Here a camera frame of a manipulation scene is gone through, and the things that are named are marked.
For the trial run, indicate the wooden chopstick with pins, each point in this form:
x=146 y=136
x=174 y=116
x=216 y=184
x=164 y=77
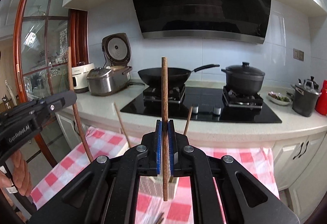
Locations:
x=75 y=109
x=122 y=125
x=160 y=218
x=165 y=142
x=188 y=120

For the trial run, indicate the black wok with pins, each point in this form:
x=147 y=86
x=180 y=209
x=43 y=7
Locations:
x=176 y=76

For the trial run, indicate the lower white kitchen cabinets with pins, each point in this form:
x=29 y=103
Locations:
x=297 y=143

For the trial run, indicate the black lidded pot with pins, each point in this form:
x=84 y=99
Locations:
x=244 y=79

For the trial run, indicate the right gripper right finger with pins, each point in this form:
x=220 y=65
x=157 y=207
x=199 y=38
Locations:
x=222 y=190

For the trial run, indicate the white perforated utensil basket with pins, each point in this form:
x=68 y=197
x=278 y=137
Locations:
x=153 y=186

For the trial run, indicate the grey stock pot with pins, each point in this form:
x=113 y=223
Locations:
x=305 y=96

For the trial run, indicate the white plate with food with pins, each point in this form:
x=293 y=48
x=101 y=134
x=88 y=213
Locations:
x=278 y=99

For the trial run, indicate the silver open rice cooker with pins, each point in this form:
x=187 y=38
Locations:
x=114 y=76

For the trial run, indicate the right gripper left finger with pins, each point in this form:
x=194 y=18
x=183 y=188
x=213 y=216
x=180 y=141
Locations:
x=106 y=191

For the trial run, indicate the white small cooker appliance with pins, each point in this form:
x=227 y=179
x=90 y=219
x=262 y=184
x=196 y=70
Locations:
x=78 y=75

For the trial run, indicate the black gas cooktop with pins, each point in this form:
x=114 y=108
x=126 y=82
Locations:
x=208 y=105

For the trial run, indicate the person's left hand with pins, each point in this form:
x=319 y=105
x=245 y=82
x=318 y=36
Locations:
x=21 y=175

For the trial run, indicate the wall power socket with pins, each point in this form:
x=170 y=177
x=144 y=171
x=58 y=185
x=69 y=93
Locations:
x=298 y=54

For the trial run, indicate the red framed glass door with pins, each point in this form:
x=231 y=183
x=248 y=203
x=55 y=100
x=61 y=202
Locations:
x=47 y=38

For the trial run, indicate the red thermos jug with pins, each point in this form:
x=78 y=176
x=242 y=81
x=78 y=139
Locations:
x=321 y=105

